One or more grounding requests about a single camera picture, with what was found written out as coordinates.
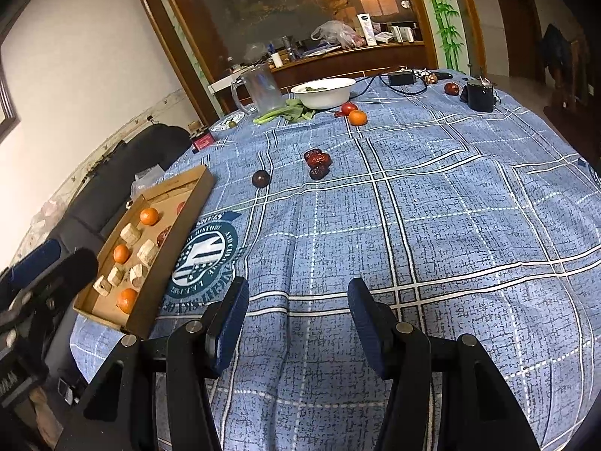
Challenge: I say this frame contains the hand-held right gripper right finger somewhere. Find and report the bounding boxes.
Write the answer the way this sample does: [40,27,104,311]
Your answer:
[347,277,541,451]

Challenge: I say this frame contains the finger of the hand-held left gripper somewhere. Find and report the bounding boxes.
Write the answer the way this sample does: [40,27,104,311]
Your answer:
[0,247,100,326]
[8,239,65,286]

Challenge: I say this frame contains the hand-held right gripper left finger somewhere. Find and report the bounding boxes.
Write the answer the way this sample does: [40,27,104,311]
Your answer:
[56,276,251,451]

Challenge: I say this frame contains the brown cardboard box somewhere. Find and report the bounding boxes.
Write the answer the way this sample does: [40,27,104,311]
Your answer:
[72,165,216,340]

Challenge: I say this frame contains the blue plaid tablecloth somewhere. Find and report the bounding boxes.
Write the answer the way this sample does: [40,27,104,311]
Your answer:
[69,73,601,451]

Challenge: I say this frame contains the black chair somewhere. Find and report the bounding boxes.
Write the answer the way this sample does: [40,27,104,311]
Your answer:
[28,124,193,273]

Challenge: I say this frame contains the green leafy vegetable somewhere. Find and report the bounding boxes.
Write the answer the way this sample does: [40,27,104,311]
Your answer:
[252,98,317,126]

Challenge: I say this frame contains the clear glass pitcher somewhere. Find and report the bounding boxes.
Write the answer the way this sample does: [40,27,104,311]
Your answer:
[231,63,284,115]

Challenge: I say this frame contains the white bowl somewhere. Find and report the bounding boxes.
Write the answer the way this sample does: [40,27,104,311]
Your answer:
[290,78,357,110]

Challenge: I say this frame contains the black electric kettle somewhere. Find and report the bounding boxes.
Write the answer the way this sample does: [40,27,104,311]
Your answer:
[459,75,499,114]

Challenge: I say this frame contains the wooden counter cabinet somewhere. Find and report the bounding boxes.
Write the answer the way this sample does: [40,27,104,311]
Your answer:
[128,0,486,120]

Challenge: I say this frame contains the white plastic bag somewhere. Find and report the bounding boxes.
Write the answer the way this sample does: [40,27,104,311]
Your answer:
[310,20,366,49]

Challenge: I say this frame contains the white and blue carton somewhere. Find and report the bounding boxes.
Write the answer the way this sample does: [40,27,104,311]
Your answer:
[359,14,378,47]

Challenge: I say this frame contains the wooden bench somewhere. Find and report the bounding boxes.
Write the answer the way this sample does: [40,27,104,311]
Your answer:
[544,38,601,163]

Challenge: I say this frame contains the brown wooden door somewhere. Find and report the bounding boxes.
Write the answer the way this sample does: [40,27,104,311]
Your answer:
[489,0,544,83]

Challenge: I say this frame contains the dark jacket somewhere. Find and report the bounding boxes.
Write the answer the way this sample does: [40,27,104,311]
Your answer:
[540,23,576,82]

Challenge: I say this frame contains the dark picture frame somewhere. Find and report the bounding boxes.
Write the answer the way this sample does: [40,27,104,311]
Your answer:
[0,70,20,144]

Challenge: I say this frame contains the black power cable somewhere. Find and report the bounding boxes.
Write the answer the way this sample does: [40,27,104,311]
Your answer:
[350,70,429,102]

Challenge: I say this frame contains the green bamboo wall sticker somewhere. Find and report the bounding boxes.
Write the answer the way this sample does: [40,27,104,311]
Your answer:
[415,0,467,72]

